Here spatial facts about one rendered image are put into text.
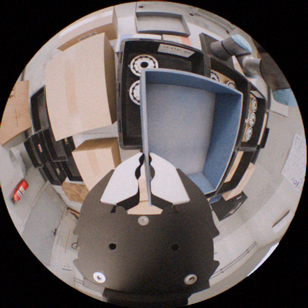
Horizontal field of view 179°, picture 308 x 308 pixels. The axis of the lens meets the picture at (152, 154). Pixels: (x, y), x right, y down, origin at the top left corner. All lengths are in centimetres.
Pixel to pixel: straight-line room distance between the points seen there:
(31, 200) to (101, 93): 265
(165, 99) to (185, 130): 7
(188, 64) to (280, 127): 330
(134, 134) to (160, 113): 28
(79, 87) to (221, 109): 42
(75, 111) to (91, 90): 10
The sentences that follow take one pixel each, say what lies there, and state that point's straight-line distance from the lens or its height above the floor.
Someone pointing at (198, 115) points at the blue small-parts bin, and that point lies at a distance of 20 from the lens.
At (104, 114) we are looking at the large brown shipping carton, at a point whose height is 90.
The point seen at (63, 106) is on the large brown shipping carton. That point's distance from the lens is 46.
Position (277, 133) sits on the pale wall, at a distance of 357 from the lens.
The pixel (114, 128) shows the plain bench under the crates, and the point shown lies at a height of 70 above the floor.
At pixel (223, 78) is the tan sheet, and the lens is 62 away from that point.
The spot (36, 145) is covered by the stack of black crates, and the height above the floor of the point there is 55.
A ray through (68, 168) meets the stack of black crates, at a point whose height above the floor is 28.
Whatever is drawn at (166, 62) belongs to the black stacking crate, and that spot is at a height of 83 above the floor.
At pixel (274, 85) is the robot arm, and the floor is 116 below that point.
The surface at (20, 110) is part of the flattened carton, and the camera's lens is 252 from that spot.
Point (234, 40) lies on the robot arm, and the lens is 69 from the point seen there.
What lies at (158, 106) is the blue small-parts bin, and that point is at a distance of 17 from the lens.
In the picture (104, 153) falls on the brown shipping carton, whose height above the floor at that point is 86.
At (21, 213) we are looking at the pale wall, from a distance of 272.
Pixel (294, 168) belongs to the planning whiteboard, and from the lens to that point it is 354.
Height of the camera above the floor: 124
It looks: 60 degrees down
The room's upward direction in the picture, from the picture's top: 166 degrees clockwise
